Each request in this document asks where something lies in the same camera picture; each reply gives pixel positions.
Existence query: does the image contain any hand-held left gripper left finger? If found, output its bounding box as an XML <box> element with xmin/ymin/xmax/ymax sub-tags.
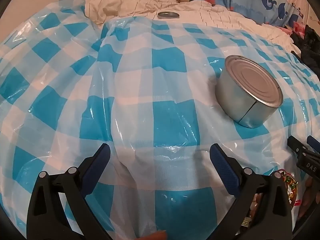
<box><xmin>28</xmin><ymin>144</ymin><xmax>112</xmax><ymax>240</ymax></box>

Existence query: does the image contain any silver tin can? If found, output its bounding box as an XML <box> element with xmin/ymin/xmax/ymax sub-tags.
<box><xmin>215</xmin><ymin>55</ymin><xmax>284</xmax><ymax>128</ymax></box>

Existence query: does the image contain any blue white checkered plastic cloth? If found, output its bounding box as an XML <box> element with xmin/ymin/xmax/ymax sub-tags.
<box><xmin>0</xmin><ymin>0</ymin><xmax>320</xmax><ymax>240</ymax></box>

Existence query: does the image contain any person's right hand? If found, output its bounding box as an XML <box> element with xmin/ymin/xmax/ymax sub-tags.
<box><xmin>301</xmin><ymin>177</ymin><xmax>317</xmax><ymax>219</ymax></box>

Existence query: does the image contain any pink cloth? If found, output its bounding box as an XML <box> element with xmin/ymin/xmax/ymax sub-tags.
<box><xmin>282</xmin><ymin>21</ymin><xmax>306</xmax><ymax>37</ymax></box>

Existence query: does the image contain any white grid-line quilt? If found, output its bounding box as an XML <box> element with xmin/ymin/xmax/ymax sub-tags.
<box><xmin>84</xmin><ymin>0</ymin><xmax>296</xmax><ymax>53</ymax></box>

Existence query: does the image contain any orange object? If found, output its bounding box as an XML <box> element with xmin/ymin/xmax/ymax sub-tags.
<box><xmin>139</xmin><ymin>231</ymin><xmax>167</xmax><ymax>240</ymax></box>

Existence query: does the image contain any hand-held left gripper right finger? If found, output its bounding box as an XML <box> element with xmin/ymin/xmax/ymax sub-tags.
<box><xmin>209</xmin><ymin>144</ymin><xmax>293</xmax><ymax>240</ymax></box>

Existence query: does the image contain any round silver can lid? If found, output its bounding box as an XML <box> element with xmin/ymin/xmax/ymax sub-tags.
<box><xmin>157</xmin><ymin>11</ymin><xmax>180</xmax><ymax>20</ymax></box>

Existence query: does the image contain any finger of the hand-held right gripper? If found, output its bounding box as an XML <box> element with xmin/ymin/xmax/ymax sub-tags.
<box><xmin>287</xmin><ymin>135</ymin><xmax>309</xmax><ymax>156</ymax></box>
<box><xmin>307</xmin><ymin>135</ymin><xmax>320</xmax><ymax>153</ymax></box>

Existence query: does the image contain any black cloth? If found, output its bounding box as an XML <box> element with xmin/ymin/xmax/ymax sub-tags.
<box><xmin>291</xmin><ymin>24</ymin><xmax>320</xmax><ymax>71</ymax></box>

